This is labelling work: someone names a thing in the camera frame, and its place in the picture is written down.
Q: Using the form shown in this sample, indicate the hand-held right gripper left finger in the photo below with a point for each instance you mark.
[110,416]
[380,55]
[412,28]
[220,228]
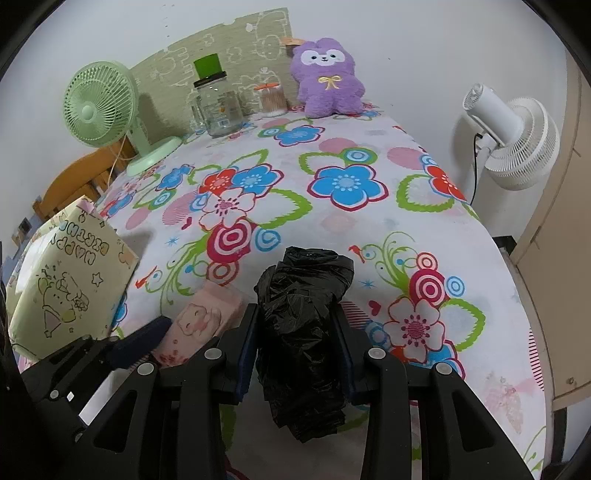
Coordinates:
[247,350]

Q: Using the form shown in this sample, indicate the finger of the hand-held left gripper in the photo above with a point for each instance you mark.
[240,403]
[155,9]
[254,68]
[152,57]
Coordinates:
[138,341]

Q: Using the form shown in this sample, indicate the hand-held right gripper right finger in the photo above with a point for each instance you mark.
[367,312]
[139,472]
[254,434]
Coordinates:
[344,350]

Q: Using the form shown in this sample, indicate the black plastic bag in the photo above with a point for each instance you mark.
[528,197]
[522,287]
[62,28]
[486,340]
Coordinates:
[300,332]

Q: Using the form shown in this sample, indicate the pink tissue pack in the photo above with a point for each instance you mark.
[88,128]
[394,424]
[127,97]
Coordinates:
[203,318]

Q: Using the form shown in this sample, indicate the yellow printed gift bag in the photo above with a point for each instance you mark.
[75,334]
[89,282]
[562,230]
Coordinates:
[69,277]

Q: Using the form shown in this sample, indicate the floral tablecloth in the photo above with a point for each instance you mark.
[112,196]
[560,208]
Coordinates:
[351,230]

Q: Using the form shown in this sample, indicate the beige door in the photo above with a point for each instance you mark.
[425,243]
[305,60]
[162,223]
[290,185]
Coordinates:
[568,277]

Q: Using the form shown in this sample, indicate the green desk fan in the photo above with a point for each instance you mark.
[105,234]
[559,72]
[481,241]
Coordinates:
[87,110]

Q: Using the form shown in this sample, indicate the glass jar with green lid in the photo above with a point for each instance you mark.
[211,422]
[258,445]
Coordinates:
[221,110]

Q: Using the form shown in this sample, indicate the cotton swab jar orange lid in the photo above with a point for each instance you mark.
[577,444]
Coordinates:
[271,99]

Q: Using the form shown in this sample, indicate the white standing fan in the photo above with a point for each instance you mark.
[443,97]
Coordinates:
[521,138]

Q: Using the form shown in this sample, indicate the purple plush toy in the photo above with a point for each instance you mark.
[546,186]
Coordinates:
[323,64]

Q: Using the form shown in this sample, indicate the green patterned board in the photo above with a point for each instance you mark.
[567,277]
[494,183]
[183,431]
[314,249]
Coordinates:
[240,37]

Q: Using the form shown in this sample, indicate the wall socket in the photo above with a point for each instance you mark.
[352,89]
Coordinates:
[24,227]

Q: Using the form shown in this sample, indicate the black metal frame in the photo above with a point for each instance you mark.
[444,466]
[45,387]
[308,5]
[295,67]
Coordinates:
[504,243]

